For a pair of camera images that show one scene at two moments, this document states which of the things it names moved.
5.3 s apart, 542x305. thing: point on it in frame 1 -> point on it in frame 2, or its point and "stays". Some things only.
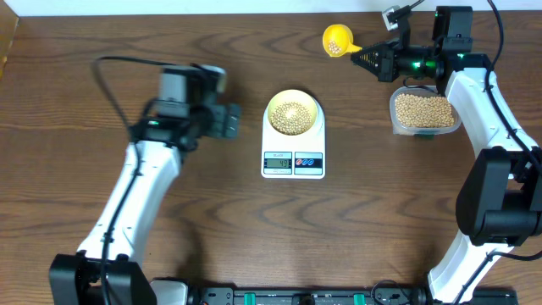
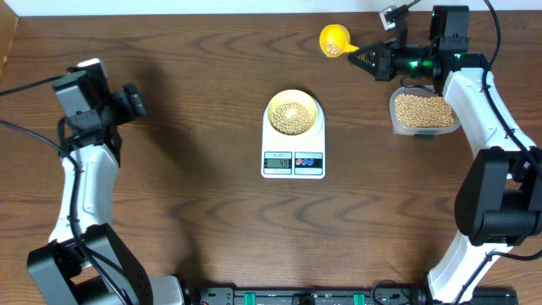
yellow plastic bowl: x=292 y=113 stays
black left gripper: x=215 y=127 -> x=127 y=112
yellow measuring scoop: x=338 y=41 stays
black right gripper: x=385 y=69 stays
